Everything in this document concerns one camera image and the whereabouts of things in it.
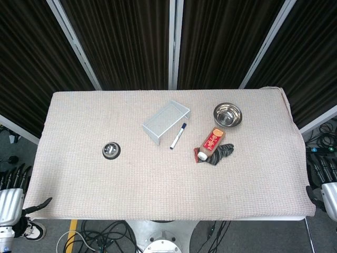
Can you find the silver aluminium partition post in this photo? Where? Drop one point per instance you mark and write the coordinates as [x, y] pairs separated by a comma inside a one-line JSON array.
[[318, 122], [266, 44], [73, 44], [175, 44], [18, 129]]

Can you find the black corrugated partition panel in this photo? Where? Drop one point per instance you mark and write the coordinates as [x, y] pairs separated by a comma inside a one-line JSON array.
[[310, 66], [31, 66], [223, 39], [126, 39]]

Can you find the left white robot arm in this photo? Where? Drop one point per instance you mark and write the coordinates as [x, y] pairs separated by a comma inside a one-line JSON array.
[[5, 237]]

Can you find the white black sneaker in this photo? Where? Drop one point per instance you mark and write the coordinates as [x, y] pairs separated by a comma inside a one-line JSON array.
[[34, 232]]

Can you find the red packet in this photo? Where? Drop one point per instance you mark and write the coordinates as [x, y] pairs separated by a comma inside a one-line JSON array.
[[196, 155]]

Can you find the brown sauce bottle red label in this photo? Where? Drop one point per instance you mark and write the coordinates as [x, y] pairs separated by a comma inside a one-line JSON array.
[[212, 142]]

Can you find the black grey striped sock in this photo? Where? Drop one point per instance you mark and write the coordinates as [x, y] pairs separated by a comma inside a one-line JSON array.
[[223, 151]]

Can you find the stainless steel bowl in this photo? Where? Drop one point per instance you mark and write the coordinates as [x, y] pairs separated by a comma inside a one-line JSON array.
[[227, 114]]

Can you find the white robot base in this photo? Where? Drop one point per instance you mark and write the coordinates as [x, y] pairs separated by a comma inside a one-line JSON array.
[[163, 232]]

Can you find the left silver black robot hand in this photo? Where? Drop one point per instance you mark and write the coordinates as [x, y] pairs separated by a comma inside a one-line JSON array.
[[10, 203]]

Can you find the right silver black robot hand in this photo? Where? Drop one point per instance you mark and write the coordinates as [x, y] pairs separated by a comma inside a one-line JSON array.
[[330, 197]]

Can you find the small black round floor object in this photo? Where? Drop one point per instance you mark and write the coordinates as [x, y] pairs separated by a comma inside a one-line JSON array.
[[13, 159]]

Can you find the white marker pen blue cap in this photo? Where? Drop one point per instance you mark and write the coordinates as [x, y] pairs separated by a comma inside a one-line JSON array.
[[178, 137]]

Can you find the metal table leg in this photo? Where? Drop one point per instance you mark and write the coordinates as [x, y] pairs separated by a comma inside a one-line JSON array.
[[310, 237]]

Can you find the beige waffle tablecloth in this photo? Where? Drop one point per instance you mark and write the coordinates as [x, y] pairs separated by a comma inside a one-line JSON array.
[[131, 189]]

